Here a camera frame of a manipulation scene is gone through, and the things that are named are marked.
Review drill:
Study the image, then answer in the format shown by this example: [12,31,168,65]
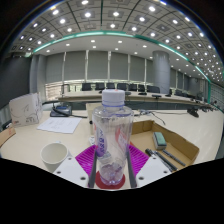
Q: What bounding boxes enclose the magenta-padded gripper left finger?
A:
[53,143,99,189]

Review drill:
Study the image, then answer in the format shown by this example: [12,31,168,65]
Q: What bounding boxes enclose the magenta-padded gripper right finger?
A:
[125,143,173,189]

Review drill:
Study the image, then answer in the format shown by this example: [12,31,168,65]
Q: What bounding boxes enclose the clear plastic water bottle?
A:
[91,89,135,186]

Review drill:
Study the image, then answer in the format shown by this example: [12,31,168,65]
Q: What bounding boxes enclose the black marker pen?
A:
[144,148,179,172]
[162,149,187,167]

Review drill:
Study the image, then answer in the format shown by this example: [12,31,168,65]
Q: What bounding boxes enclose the white ceramic mug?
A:
[39,142,69,173]

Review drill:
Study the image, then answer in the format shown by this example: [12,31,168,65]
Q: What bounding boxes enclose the flat round red coaster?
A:
[94,170,127,190]

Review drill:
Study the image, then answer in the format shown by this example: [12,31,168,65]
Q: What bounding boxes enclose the green whiteboard eraser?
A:
[152,131,168,151]

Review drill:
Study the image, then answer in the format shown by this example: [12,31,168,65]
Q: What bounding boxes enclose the red-sided open cardboard box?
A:
[129,119,200,168]

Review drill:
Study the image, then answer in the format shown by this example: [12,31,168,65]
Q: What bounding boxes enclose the white printed paper sheet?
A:
[36,116,83,135]

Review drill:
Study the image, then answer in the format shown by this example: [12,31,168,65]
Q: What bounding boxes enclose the black desk telephone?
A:
[49,103,74,118]

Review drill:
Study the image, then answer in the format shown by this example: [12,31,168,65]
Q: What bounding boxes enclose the long curved conference desk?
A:
[56,89,214,111]

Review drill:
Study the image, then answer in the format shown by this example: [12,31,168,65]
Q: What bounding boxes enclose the black desk microphones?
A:
[124,90,200,118]

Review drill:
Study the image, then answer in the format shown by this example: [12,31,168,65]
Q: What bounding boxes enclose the white printed cardboard box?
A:
[8,92,44,128]

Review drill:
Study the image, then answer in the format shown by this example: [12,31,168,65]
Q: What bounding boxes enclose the row of black office chairs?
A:
[81,82,161,94]

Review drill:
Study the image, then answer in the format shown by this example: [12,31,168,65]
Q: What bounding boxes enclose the round recessed ceiling lights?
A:
[9,0,224,74]

